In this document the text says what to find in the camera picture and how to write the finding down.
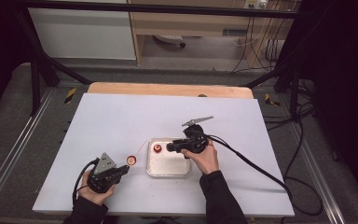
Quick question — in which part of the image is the white cabinet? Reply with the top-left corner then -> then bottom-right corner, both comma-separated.
27,0 -> 137,61

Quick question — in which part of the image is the yellow black tape strip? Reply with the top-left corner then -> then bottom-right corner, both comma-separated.
264,92 -> 282,107
63,87 -> 77,105

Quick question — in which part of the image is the black metal frame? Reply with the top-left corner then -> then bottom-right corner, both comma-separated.
12,0 -> 318,118

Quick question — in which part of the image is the person's right hand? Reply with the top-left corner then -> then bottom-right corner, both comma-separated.
180,139 -> 220,175

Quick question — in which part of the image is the square metal tray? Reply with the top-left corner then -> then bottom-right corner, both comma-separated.
145,137 -> 191,179

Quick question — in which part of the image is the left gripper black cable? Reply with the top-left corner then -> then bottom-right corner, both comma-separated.
72,158 -> 101,207

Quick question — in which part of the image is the bundle of hanging cables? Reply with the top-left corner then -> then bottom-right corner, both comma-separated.
229,8 -> 293,74

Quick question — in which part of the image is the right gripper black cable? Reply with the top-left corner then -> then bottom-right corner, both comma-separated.
195,129 -> 324,217

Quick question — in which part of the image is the office chair base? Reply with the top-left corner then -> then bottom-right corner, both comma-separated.
153,34 -> 186,49

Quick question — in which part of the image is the wooden table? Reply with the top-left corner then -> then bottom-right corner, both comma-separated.
87,81 -> 255,100

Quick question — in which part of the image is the white power strip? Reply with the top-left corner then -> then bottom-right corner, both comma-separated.
243,0 -> 269,10

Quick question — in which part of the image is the aluminium floor rail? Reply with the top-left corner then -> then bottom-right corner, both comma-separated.
287,120 -> 348,224
0,88 -> 57,206

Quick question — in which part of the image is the person's left hand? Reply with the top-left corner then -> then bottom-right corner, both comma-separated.
77,182 -> 117,206

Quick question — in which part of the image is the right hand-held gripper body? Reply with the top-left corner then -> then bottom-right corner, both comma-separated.
173,116 -> 214,155

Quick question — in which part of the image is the light wooden desk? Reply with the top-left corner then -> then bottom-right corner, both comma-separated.
127,0 -> 302,68

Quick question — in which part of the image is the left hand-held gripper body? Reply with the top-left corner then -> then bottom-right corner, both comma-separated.
87,152 -> 121,194

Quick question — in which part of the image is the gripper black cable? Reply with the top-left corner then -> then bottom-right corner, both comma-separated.
195,129 -> 324,217
72,158 -> 101,207

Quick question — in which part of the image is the thin wooden skewer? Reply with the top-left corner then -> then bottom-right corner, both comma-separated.
126,139 -> 149,169

